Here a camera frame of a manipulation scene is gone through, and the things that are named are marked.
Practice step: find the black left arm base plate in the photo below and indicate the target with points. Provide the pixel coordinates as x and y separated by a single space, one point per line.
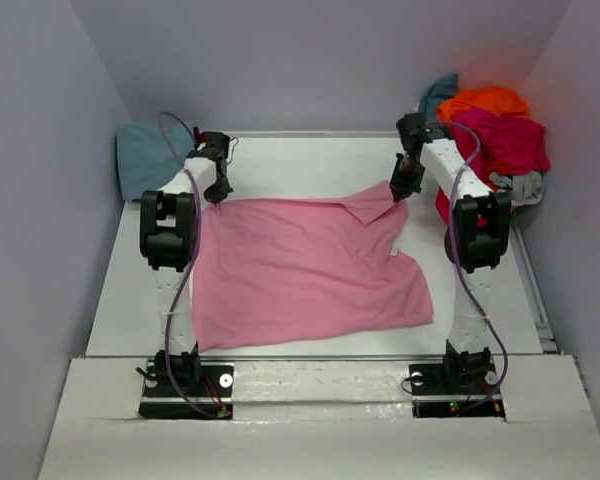
211 396

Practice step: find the magenta t shirt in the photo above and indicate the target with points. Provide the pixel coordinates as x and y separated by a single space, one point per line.
513 152

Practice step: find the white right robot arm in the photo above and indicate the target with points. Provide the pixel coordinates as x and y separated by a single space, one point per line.
476 240

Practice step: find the folded light blue t shirt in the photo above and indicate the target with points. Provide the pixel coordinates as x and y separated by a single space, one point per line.
145 161

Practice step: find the teal t shirt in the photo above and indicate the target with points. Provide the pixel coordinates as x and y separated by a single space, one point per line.
441 90

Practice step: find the pink t shirt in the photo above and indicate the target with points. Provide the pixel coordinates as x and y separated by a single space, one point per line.
272 271

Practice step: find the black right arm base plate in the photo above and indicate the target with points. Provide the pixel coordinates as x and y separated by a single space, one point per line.
433 396

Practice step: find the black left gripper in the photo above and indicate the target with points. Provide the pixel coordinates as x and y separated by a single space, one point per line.
217 195

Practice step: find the orange t shirt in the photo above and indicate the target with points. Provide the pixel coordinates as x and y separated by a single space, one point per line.
483 110

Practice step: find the folded dark red t shirt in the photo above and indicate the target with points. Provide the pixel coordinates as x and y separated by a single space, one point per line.
198 132

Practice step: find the grey t shirt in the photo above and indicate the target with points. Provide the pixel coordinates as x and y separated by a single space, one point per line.
527 189

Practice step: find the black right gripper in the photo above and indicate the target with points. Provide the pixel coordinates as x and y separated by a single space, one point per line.
401 186

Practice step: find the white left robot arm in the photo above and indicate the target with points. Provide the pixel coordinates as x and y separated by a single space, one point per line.
170 234

